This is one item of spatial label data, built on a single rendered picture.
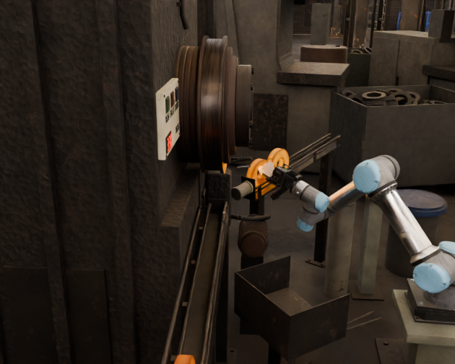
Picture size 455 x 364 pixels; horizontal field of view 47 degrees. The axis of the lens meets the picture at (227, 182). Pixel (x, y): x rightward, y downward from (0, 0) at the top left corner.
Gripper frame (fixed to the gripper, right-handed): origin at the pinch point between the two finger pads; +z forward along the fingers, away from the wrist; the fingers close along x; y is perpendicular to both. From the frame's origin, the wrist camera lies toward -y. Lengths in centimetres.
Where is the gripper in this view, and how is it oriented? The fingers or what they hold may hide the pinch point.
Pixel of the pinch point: (259, 169)
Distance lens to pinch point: 238.1
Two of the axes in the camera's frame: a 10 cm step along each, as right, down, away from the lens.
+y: 2.5, -8.3, -5.0
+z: -7.4, -4.9, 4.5
